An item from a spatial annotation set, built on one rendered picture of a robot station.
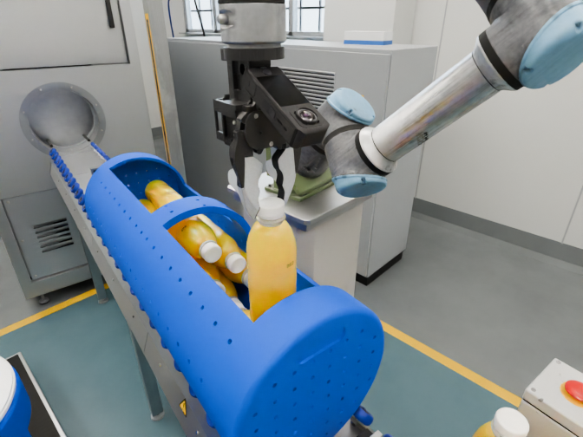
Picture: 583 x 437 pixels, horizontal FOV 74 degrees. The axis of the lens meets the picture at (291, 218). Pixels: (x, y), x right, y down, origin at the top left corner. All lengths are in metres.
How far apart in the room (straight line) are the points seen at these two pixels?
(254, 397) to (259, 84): 0.37
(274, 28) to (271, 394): 0.43
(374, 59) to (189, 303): 1.74
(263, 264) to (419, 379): 1.69
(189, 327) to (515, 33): 0.67
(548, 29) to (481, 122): 2.59
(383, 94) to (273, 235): 1.67
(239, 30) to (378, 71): 1.70
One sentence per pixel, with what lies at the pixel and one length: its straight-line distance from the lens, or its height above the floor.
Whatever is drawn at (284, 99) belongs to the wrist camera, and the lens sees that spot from 0.43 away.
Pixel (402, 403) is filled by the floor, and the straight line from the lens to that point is 2.04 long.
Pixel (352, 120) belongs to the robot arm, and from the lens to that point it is 0.92.
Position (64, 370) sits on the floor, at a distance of 2.38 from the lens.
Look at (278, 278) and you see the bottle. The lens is 0.54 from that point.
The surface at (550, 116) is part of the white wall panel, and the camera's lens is 3.17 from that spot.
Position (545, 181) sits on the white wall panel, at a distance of 3.26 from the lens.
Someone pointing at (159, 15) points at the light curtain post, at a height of 1.59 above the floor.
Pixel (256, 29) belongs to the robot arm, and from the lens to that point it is 0.46.
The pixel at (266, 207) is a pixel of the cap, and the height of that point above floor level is 1.36.
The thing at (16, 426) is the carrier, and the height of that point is 0.99.
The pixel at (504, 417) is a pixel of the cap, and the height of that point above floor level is 1.11.
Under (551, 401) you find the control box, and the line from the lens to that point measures 0.70.
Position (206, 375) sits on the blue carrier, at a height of 1.14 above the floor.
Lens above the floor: 1.57
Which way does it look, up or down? 27 degrees down
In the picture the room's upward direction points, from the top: straight up
